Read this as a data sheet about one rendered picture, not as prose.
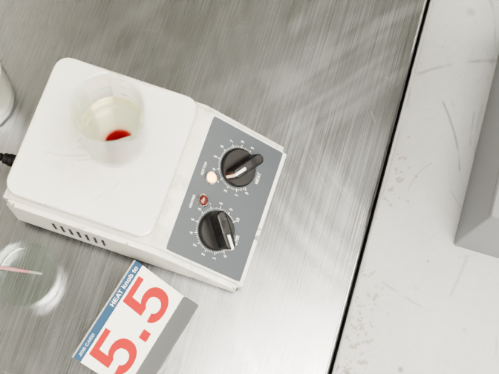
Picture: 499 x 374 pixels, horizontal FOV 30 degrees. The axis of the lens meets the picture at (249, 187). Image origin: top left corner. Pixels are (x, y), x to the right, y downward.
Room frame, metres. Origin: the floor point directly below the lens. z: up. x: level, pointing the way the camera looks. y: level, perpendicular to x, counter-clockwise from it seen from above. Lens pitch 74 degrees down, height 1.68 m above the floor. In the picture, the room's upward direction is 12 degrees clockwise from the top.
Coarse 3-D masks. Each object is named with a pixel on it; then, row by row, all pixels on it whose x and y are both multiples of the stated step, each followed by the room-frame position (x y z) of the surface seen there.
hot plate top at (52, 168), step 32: (64, 64) 0.26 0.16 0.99; (64, 96) 0.24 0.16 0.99; (160, 96) 0.25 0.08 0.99; (32, 128) 0.21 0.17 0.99; (64, 128) 0.21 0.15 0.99; (160, 128) 0.23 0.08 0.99; (32, 160) 0.18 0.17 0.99; (64, 160) 0.19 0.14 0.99; (160, 160) 0.20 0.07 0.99; (32, 192) 0.16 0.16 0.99; (64, 192) 0.16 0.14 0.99; (96, 192) 0.17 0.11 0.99; (128, 192) 0.17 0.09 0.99; (160, 192) 0.18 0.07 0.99; (128, 224) 0.15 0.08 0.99
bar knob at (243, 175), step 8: (232, 152) 0.23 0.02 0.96; (240, 152) 0.23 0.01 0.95; (248, 152) 0.23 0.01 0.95; (224, 160) 0.22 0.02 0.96; (232, 160) 0.22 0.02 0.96; (240, 160) 0.22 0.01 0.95; (248, 160) 0.22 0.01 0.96; (256, 160) 0.22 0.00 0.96; (224, 168) 0.21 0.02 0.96; (232, 168) 0.21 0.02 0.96; (240, 168) 0.21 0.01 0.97; (248, 168) 0.22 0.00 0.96; (224, 176) 0.21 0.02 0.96; (232, 176) 0.21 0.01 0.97; (240, 176) 0.21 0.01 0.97; (248, 176) 0.21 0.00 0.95; (232, 184) 0.20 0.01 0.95; (240, 184) 0.21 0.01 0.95; (248, 184) 0.21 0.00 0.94
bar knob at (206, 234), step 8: (208, 216) 0.17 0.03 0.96; (216, 216) 0.17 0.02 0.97; (224, 216) 0.17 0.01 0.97; (200, 224) 0.16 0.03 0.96; (208, 224) 0.17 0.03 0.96; (216, 224) 0.17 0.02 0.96; (224, 224) 0.17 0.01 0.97; (232, 224) 0.17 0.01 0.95; (200, 232) 0.16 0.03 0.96; (208, 232) 0.16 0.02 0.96; (216, 232) 0.16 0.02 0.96; (224, 232) 0.16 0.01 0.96; (232, 232) 0.17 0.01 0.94; (208, 240) 0.15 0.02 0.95; (216, 240) 0.16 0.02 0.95; (224, 240) 0.15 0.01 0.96; (232, 240) 0.16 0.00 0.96; (208, 248) 0.15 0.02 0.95; (216, 248) 0.15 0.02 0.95; (224, 248) 0.15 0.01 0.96; (232, 248) 0.15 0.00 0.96
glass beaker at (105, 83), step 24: (96, 72) 0.23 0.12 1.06; (120, 72) 0.24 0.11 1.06; (72, 96) 0.21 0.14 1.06; (96, 96) 0.23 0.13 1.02; (120, 96) 0.23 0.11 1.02; (144, 96) 0.22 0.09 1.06; (72, 120) 0.20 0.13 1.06; (144, 120) 0.21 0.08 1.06; (96, 144) 0.19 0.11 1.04; (120, 144) 0.19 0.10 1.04; (144, 144) 0.21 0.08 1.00
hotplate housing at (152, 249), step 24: (192, 144) 0.23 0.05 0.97; (192, 168) 0.21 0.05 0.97; (24, 216) 0.15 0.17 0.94; (48, 216) 0.14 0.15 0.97; (72, 216) 0.15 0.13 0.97; (168, 216) 0.16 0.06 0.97; (264, 216) 0.19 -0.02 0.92; (96, 240) 0.14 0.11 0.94; (120, 240) 0.14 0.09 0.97; (144, 240) 0.14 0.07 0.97; (168, 240) 0.14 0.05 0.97; (168, 264) 0.13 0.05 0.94; (192, 264) 0.13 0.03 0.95; (240, 288) 0.13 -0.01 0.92
